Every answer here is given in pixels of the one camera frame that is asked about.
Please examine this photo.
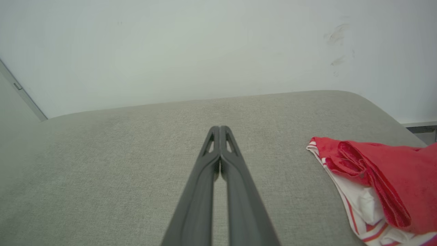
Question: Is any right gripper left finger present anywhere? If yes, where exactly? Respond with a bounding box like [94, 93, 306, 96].
[160, 126, 221, 246]

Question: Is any red and white garment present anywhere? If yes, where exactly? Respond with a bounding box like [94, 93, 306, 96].
[306, 137, 437, 246]

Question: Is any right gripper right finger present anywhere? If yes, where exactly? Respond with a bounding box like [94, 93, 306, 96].
[220, 126, 281, 246]

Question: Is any grey wall trim strip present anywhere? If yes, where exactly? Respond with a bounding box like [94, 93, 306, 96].
[0, 60, 48, 122]

